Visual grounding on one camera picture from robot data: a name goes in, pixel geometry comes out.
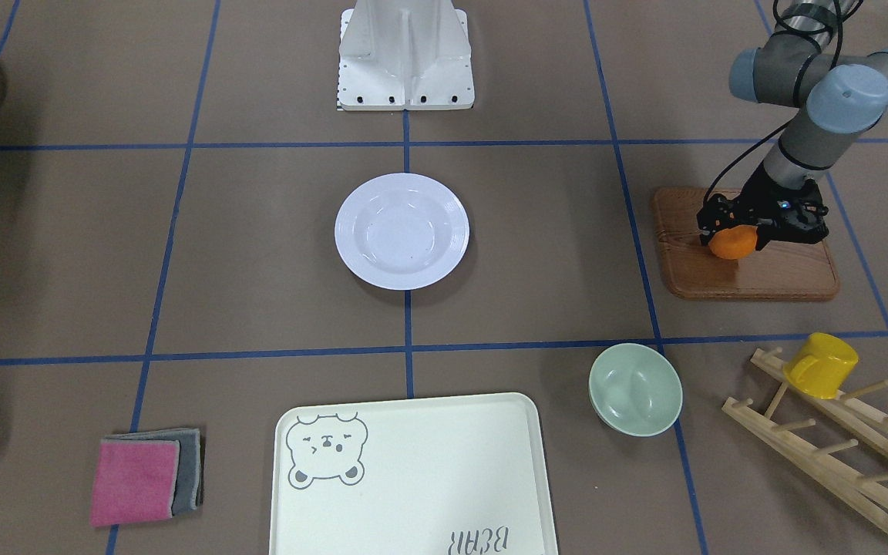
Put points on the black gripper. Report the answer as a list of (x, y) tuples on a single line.
[(755, 195)]

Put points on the orange fruit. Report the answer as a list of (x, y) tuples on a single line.
[(734, 243)]

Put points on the white round plate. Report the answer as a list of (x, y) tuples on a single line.
[(402, 231)]

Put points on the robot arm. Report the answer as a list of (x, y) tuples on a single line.
[(837, 97)]

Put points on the cream bear serving tray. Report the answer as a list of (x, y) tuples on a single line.
[(460, 474)]

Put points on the wooden cutting board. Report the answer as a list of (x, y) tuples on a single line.
[(780, 271)]

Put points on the yellow mug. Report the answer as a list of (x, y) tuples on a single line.
[(821, 366)]

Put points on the green ceramic bowl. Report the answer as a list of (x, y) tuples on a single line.
[(635, 390)]

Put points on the wooden drying rack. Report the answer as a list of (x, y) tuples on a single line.
[(855, 470)]

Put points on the grey folded cloth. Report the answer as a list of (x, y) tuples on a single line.
[(189, 473)]

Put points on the pink folded cloth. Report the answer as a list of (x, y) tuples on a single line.
[(135, 481)]

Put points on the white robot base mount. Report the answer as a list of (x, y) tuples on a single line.
[(404, 55)]

